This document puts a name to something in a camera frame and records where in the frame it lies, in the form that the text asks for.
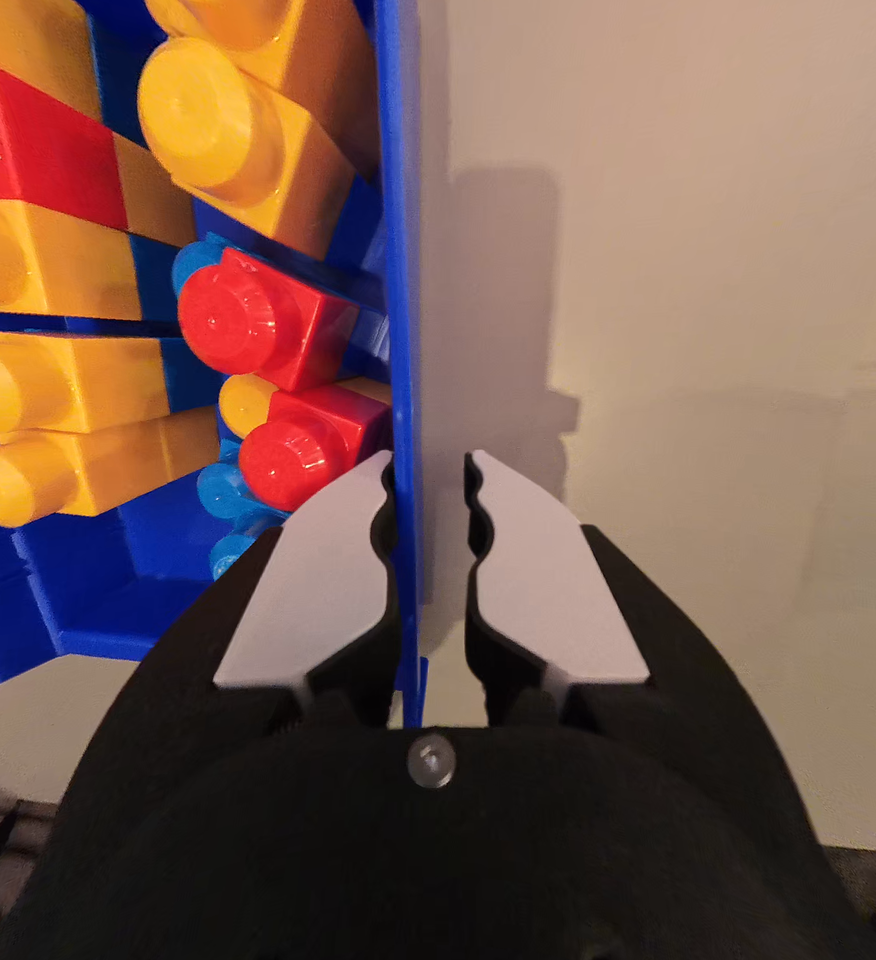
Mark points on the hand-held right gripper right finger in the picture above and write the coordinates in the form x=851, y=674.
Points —
x=550, y=600

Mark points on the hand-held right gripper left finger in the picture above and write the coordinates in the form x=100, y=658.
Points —
x=310, y=600

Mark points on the plain blue object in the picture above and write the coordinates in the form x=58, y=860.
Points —
x=400, y=225

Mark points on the pile of toy blocks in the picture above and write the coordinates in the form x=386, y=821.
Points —
x=220, y=135

